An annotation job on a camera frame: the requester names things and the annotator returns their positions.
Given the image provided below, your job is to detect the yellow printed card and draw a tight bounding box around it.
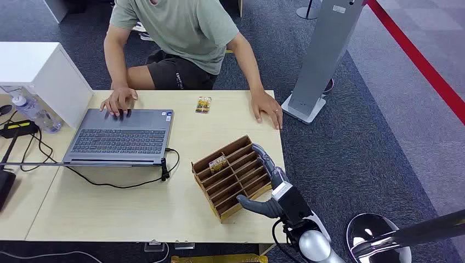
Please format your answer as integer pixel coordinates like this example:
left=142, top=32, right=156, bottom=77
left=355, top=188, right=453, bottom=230
left=208, top=155, right=229, bottom=174
left=195, top=96, right=213, bottom=115

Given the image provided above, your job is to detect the black laptop cable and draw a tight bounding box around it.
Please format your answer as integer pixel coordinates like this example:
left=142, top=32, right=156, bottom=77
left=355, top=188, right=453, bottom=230
left=20, top=127, right=180, bottom=190

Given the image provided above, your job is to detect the person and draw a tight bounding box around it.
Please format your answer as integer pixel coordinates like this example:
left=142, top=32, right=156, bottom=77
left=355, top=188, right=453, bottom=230
left=100, top=0, right=284, bottom=130

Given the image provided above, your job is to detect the grey round stanchion base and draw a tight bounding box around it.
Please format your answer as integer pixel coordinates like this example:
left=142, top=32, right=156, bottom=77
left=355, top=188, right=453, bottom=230
left=296, top=0, right=321, bottom=21

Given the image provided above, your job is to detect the chrome stanchion base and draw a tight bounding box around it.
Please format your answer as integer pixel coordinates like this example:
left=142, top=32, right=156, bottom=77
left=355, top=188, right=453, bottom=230
left=345, top=213, right=413, bottom=263

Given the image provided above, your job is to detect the black power adapter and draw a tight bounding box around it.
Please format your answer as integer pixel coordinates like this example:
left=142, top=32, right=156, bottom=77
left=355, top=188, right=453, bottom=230
left=0, top=119, right=40, bottom=139

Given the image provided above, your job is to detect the white cabinet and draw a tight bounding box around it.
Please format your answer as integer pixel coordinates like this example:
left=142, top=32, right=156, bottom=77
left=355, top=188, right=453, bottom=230
left=0, top=42, right=94, bottom=129

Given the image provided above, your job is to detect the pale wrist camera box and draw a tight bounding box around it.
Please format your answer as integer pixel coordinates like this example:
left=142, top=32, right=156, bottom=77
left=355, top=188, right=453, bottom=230
left=271, top=180, right=314, bottom=226

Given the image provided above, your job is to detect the black router with antenna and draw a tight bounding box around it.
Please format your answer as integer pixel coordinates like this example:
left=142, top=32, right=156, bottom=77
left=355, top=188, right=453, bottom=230
left=0, top=130, right=20, bottom=213

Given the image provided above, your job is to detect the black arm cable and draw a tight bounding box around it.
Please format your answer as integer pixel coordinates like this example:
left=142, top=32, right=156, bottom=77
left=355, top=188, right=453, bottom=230
left=271, top=218, right=302, bottom=263

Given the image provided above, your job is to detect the clear plastic water bottle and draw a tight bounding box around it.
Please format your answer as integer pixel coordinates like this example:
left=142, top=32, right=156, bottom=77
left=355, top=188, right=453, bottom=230
left=12, top=95, right=63, bottom=134

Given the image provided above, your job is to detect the white furniture panel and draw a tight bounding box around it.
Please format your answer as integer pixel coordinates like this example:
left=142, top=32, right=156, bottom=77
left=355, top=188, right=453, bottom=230
left=43, top=0, right=70, bottom=24

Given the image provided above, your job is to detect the white floor cable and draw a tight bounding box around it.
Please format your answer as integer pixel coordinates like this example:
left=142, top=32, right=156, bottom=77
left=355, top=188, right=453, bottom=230
left=0, top=249, right=103, bottom=263

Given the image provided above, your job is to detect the yellow tape strip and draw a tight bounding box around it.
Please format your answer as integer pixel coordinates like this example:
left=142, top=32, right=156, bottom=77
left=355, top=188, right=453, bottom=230
left=171, top=254, right=269, bottom=263

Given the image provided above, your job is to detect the red barrier belt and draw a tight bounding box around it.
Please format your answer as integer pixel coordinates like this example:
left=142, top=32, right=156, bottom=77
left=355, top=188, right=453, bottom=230
left=365, top=0, right=465, bottom=126

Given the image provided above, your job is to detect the grey laptop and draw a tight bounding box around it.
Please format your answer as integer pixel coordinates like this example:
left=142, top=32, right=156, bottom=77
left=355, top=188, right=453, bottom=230
left=62, top=108, right=174, bottom=168

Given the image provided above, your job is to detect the person's right hand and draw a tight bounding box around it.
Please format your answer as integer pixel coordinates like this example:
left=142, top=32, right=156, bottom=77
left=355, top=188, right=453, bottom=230
left=100, top=86, right=139, bottom=118

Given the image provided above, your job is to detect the person's left hand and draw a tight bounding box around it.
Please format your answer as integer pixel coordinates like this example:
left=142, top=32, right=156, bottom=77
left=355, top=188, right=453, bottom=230
left=249, top=90, right=284, bottom=130

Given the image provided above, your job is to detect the grey kiosk pillar stand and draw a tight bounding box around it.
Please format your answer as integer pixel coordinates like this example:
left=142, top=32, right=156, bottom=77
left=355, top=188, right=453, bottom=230
left=281, top=0, right=366, bottom=125

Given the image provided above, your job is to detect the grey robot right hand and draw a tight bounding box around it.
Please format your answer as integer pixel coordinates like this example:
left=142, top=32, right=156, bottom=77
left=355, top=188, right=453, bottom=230
left=236, top=143, right=290, bottom=219

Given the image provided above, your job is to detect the wooden slotted card holder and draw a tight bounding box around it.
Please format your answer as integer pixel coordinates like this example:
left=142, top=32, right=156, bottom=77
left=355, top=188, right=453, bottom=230
left=191, top=135, right=273, bottom=224

